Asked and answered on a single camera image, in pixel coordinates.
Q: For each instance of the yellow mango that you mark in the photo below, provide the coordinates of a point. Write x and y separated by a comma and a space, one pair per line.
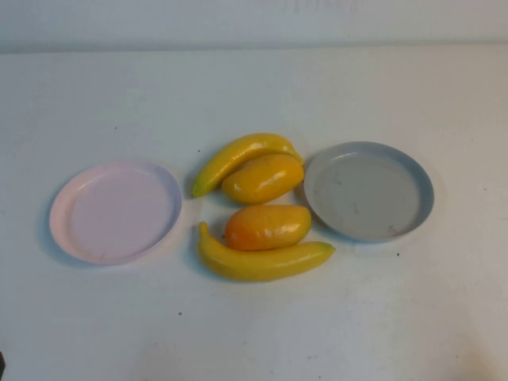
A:
262, 180

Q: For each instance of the orange mango green stem dot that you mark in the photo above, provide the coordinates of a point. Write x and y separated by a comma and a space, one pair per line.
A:
266, 228

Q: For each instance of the yellow banana green tip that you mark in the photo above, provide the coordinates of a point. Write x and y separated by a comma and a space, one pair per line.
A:
238, 152
258, 266

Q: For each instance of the grey-blue round plate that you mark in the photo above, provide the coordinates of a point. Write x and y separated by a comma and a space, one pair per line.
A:
365, 194

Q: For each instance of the pink round plate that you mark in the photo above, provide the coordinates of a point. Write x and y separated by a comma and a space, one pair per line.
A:
119, 214

